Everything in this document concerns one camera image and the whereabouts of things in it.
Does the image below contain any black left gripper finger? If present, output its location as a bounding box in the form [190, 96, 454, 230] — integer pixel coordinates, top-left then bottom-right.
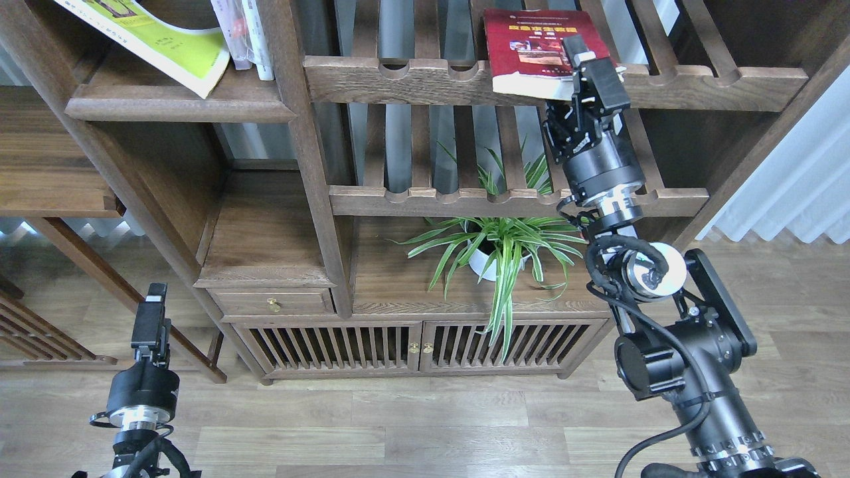
[131, 283, 168, 362]

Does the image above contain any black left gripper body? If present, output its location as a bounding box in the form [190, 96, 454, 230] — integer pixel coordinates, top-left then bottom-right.
[89, 356, 179, 427]

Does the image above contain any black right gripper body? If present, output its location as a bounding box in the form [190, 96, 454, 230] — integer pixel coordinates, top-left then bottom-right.
[543, 100, 645, 206]

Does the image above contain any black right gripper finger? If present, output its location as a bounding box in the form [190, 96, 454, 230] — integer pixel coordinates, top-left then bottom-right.
[562, 35, 631, 117]

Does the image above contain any red paperback book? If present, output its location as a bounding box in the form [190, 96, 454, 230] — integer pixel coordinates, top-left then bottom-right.
[483, 8, 610, 100]

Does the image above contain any yellow green book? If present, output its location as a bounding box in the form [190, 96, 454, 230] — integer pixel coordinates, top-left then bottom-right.
[60, 1, 230, 99]

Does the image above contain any white lavender book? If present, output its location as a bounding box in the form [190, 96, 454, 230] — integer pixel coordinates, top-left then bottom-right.
[211, 0, 253, 70]

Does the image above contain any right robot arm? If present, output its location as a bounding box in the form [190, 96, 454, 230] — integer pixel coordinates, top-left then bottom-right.
[544, 35, 817, 477]

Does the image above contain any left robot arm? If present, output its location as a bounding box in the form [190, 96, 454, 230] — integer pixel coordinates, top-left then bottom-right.
[89, 283, 202, 477]

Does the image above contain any brass drawer knob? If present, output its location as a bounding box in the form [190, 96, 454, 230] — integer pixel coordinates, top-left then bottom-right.
[267, 297, 282, 313]

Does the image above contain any green spider plant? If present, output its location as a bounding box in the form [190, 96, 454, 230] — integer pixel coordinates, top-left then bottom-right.
[395, 139, 639, 362]

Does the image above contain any white plant pot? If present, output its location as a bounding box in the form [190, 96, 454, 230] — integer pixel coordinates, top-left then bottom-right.
[469, 239, 529, 281]

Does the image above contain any wooden side furniture left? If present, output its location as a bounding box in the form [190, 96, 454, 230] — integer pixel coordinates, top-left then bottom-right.
[0, 86, 228, 384]

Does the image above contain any white pleated curtain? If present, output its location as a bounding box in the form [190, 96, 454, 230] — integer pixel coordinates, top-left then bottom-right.
[697, 68, 849, 243]

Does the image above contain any dark wooden bookshelf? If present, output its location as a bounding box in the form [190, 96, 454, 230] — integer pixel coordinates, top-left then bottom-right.
[2, 1, 848, 384]

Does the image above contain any upright white book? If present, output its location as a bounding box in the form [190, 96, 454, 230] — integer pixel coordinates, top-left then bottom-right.
[242, 1, 274, 81]

